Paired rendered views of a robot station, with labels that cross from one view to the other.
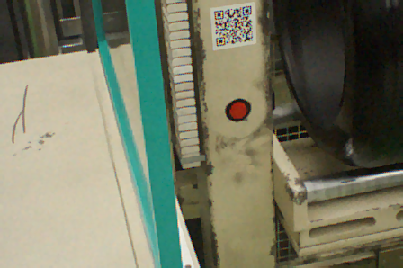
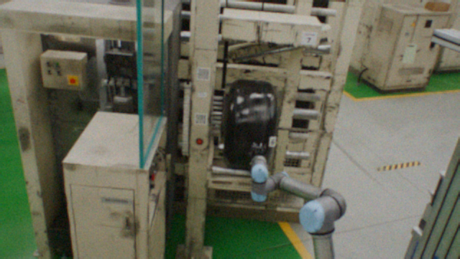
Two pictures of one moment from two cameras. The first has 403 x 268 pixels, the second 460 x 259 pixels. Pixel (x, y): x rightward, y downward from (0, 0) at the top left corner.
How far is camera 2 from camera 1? 139 cm
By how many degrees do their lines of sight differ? 8
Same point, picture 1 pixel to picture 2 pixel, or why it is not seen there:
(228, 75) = (198, 132)
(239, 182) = (198, 162)
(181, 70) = (185, 126)
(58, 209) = (130, 149)
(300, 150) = not seen: hidden behind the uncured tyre
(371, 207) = (231, 179)
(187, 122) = (185, 141)
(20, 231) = (121, 151)
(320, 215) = (215, 177)
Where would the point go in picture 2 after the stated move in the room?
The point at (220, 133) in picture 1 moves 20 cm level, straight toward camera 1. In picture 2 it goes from (193, 147) to (183, 162)
